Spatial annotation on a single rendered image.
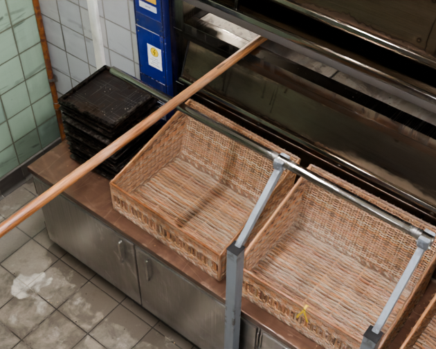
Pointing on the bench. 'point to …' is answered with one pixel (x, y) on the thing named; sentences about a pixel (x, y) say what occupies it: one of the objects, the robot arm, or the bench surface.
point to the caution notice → (154, 57)
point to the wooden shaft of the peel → (117, 145)
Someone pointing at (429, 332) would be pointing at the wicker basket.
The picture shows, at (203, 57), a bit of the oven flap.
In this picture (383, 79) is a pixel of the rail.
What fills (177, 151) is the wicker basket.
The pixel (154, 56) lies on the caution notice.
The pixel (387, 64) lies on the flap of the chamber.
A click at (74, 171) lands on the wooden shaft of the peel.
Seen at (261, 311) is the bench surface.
